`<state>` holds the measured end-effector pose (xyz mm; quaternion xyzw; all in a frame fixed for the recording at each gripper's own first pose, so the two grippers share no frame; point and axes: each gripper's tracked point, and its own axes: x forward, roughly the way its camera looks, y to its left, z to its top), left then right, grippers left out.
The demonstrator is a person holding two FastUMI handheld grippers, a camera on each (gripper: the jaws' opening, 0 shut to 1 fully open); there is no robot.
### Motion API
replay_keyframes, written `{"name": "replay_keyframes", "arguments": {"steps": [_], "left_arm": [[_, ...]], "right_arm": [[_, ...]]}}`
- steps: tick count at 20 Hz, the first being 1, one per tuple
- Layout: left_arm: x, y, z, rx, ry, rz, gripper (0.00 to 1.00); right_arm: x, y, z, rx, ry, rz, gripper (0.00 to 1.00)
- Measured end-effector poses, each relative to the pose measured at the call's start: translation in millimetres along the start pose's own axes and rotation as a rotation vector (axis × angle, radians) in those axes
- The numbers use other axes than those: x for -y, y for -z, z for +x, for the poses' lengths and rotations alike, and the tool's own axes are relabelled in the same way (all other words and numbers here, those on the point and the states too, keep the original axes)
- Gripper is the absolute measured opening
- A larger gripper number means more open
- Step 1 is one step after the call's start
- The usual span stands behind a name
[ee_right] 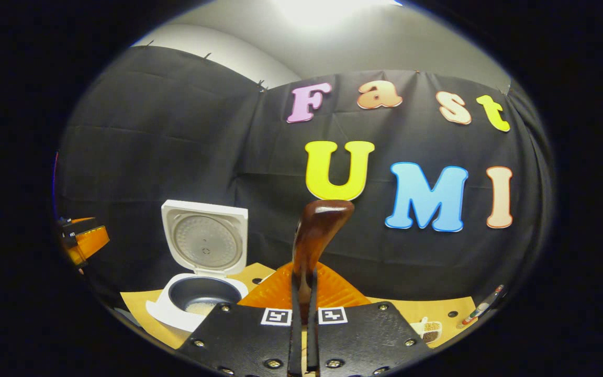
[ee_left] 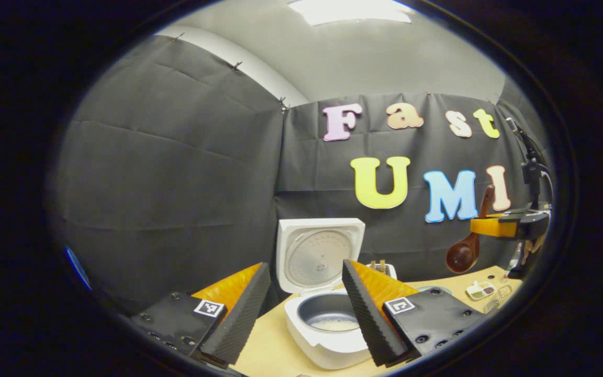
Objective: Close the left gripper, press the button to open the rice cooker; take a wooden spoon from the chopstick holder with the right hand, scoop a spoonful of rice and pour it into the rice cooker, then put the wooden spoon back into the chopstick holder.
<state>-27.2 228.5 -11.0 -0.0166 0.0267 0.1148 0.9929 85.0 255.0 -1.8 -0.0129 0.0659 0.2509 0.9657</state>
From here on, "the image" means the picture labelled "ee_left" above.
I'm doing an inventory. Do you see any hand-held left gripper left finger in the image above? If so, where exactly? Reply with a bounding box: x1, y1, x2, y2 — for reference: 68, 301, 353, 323
118, 262, 272, 366

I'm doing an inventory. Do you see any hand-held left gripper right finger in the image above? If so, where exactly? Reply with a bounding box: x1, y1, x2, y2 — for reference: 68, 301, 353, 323
341, 259, 490, 367

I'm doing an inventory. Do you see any thin layer of white rice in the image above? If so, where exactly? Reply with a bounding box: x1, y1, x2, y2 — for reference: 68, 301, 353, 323
309, 317, 360, 331

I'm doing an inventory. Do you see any dark wooden spoon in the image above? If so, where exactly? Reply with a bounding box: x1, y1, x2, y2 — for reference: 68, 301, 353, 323
445, 185, 496, 274

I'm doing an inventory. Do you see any white rice cooker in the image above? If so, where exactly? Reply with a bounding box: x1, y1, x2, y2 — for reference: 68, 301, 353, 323
276, 218, 373, 371

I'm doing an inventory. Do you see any white toaster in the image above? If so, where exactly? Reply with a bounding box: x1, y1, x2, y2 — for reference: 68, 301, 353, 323
367, 262, 398, 281

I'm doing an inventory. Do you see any white divided dish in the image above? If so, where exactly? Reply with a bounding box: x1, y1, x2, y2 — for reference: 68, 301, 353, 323
465, 281, 497, 300

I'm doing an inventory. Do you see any black backdrop cloth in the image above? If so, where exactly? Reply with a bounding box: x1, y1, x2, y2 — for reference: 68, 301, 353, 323
50, 34, 556, 315

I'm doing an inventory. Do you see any large ceiling light panel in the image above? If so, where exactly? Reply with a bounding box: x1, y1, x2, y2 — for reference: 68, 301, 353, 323
288, 0, 412, 26

